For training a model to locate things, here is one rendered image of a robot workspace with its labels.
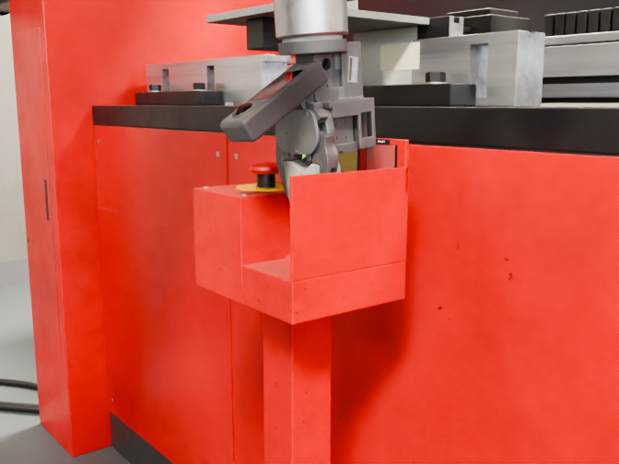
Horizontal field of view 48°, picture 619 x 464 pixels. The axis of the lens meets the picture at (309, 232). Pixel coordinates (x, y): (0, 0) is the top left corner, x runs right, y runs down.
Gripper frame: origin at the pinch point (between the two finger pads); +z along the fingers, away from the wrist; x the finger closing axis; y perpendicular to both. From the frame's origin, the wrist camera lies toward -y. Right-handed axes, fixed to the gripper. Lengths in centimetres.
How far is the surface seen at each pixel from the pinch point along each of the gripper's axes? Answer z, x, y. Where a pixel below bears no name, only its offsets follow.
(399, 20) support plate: -22.7, 12.8, 27.6
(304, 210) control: -3.8, -4.9, -4.1
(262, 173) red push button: -5.7, 8.5, 0.2
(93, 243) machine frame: 21, 107, 13
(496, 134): -8.6, -9.7, 19.7
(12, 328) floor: 76, 224, 17
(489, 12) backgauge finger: -24, 18, 54
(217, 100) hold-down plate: -12, 67, 29
